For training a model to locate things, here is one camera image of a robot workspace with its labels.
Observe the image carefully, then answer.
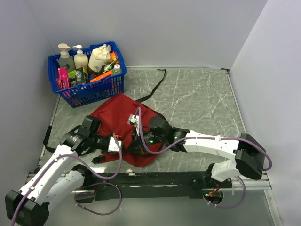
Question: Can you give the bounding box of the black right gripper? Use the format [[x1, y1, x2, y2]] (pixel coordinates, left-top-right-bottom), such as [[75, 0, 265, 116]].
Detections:
[[126, 126, 166, 155]]

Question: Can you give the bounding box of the red backpack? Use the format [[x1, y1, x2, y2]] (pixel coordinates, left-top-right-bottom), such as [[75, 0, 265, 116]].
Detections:
[[42, 69, 167, 168]]

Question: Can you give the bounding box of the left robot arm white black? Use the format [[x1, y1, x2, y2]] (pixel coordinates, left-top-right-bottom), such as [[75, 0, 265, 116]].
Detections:
[[5, 115, 109, 226]]

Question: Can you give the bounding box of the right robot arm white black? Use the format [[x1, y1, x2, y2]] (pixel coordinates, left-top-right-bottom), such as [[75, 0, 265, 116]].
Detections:
[[128, 115, 267, 187]]

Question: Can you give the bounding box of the beige cloth bag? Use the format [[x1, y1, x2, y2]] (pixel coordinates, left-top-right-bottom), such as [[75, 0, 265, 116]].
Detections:
[[88, 44, 111, 73]]

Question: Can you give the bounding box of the blue plastic basket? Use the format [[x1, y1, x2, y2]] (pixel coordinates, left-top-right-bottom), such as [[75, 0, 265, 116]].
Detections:
[[48, 41, 128, 108]]

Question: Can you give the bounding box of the dark green box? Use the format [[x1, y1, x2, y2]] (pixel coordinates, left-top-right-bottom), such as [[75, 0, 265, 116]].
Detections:
[[68, 67, 89, 87]]

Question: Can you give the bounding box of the pink box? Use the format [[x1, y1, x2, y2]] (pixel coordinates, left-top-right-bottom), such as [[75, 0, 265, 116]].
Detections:
[[56, 67, 70, 90]]

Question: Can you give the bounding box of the green glass bottle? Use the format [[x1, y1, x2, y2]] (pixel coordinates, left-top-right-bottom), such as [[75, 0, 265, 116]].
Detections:
[[104, 58, 118, 72]]

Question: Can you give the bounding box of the cream pump bottle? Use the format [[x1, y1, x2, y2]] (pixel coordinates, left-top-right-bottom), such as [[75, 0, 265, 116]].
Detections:
[[73, 45, 88, 69]]

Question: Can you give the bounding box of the grey-green pump bottle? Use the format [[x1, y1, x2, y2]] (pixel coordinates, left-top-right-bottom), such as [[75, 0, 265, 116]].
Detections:
[[58, 43, 75, 72]]

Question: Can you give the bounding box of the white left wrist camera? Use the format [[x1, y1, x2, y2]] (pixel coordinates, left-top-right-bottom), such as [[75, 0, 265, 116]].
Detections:
[[108, 136, 122, 153]]

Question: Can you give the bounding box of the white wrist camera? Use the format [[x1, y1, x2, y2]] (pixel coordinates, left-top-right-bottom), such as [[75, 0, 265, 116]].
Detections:
[[127, 114, 139, 127], [108, 136, 122, 153]]

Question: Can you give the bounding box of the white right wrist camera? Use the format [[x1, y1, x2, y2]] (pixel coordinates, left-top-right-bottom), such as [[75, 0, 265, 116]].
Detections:
[[127, 114, 139, 127]]

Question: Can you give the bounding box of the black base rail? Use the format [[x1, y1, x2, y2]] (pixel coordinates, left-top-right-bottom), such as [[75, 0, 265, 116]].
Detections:
[[64, 171, 233, 202]]

